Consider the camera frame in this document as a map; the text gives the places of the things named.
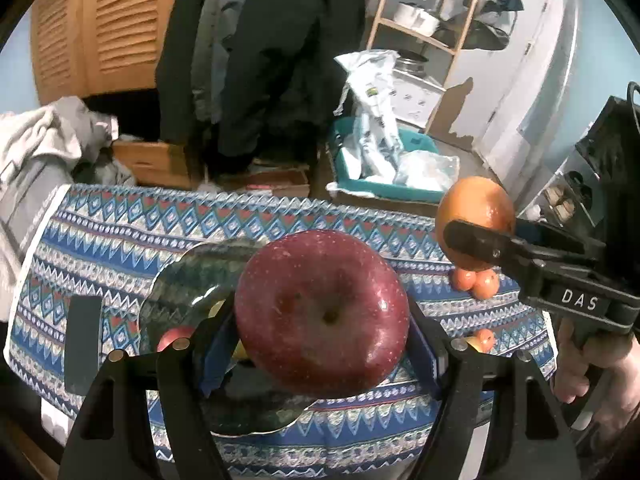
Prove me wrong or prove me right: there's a dark cap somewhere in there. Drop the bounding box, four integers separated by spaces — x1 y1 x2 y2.
462 20 511 52

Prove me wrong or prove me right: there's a wooden drawer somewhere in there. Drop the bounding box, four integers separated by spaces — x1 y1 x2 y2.
111 140 193 191

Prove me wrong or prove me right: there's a shoe rack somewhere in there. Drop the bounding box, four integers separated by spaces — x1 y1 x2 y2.
520 145 601 231

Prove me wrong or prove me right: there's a large orange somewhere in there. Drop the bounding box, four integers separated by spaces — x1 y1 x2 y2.
435 176 516 272

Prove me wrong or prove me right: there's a teal plastic basket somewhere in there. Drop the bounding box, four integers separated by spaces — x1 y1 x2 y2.
334 117 446 203

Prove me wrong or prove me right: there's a small cardboard box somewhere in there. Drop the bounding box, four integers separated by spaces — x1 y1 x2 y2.
235 162 312 198

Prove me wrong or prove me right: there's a small red fruit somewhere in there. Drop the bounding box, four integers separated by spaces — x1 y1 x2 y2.
156 326 197 353

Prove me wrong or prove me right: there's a person's right hand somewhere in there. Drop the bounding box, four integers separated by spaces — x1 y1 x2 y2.
552 317 640 428

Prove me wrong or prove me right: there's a small orange tangerine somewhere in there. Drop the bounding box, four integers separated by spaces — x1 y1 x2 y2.
450 267 477 291
472 270 500 301
467 329 497 353

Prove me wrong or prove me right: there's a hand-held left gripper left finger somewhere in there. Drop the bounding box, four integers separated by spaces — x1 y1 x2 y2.
57 300 238 480

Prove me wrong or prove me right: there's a grey printed garment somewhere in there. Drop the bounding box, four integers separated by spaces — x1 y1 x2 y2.
0 155 71 281

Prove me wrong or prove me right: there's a black smartphone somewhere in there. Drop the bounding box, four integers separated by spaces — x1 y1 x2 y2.
65 296 103 396

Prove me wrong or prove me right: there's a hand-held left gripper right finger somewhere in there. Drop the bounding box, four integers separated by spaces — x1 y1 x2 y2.
407 300 583 480

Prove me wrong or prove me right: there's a dark green glass bowl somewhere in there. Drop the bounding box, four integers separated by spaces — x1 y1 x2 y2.
139 239 321 436

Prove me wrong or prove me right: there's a white fleece garment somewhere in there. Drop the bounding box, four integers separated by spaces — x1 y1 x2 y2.
0 107 83 321

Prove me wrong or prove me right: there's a black coat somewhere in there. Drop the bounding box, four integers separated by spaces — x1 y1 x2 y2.
155 0 368 173

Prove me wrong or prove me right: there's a tall white panel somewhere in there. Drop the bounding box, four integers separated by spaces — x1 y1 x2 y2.
515 0 583 206

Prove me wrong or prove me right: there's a blue patterned tablecloth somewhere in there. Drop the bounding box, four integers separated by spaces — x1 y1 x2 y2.
2 183 561 478

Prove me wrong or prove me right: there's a dark grey garment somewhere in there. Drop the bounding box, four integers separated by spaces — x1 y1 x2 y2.
72 152 138 188

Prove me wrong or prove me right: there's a white cooking pot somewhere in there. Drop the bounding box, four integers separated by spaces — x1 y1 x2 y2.
392 2 441 33

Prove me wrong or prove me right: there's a metal steamer pot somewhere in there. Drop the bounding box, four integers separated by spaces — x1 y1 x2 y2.
395 49 428 73

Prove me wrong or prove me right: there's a wooden shelf rack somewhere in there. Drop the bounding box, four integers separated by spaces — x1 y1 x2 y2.
366 0 488 133

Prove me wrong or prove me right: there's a grey jacket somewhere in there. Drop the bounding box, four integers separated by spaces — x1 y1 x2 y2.
192 0 251 116

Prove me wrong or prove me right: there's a white door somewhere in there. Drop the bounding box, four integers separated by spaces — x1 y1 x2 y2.
475 0 558 161

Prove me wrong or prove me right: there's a wooden louvered wardrobe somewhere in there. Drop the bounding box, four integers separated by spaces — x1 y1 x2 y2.
30 0 193 106

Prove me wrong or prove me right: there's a white printed sack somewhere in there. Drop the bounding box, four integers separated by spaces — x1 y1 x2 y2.
334 50 408 183

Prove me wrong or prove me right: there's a clear plastic bag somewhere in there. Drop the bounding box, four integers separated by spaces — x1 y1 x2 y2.
395 152 460 192

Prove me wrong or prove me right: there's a group of shoes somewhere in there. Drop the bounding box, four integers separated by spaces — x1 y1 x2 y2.
542 170 596 226

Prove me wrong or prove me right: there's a large red apple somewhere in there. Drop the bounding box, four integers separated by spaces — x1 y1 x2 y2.
234 230 412 395

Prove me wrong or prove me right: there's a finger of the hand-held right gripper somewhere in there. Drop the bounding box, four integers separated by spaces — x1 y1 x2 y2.
515 219 606 257
444 220 586 291

